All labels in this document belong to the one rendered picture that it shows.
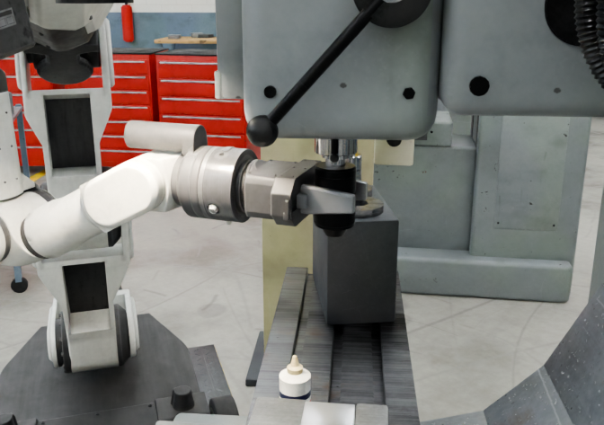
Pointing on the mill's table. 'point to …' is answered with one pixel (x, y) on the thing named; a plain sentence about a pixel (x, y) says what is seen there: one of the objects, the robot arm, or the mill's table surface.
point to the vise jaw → (277, 411)
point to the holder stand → (359, 265)
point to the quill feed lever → (412, 10)
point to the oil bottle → (295, 382)
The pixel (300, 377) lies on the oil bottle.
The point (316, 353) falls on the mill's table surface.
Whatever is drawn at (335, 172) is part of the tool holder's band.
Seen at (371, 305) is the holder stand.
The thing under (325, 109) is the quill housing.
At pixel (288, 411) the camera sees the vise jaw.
